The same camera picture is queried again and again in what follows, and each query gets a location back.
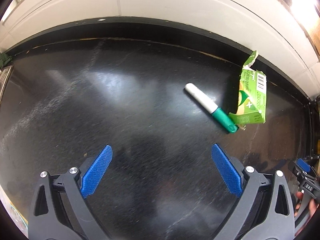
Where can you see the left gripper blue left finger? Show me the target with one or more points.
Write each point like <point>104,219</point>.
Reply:
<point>93,170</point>

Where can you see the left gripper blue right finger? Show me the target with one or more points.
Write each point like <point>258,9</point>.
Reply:
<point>228,172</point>

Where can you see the torn green snack box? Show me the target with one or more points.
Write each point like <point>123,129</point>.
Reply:
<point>252,96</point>

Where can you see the green white marker pen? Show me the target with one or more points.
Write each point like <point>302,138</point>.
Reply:
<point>212,108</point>

